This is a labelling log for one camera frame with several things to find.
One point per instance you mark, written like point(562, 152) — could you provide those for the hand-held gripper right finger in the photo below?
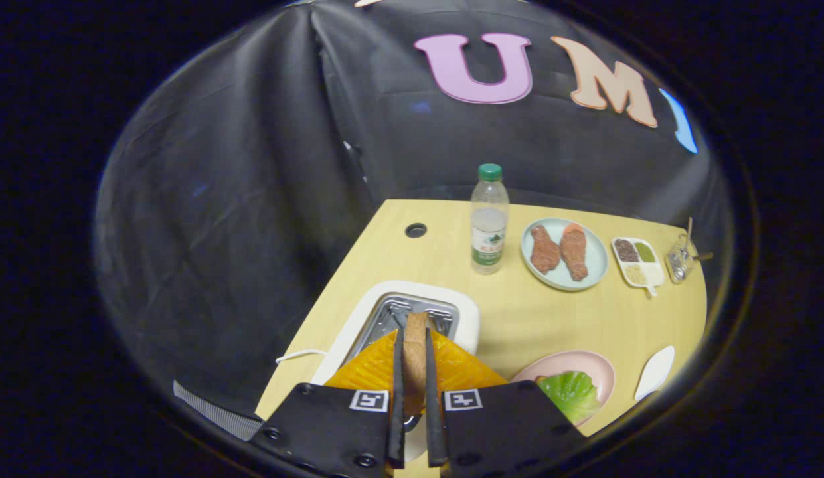
point(433, 398)

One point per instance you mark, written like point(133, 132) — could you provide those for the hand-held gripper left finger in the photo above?
point(397, 398)

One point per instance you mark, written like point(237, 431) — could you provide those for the toast bread slice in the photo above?
point(415, 358)

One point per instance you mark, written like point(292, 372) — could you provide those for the green lettuce leaf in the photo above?
point(571, 395)

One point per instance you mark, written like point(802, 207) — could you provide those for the white toaster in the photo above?
point(465, 318)

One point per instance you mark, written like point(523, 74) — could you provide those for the pink plate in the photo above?
point(584, 362)

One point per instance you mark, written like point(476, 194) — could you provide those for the pale teal plate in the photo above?
point(558, 282)

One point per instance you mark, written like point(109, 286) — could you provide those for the clear water bottle green cap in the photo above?
point(489, 226)

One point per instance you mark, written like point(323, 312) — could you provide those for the grey mesh chair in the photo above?
point(212, 410)

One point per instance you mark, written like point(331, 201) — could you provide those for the brown meat piece orange edge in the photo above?
point(574, 255)

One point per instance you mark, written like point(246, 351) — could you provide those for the white square plate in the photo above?
point(656, 372)

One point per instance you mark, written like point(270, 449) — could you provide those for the white divided grain dish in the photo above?
point(653, 273)

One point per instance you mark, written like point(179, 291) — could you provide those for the black backdrop cloth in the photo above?
point(252, 166)

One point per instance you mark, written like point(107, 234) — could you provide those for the clear glass cup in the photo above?
point(680, 262)

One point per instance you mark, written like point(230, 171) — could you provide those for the thin metal stick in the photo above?
point(688, 229)

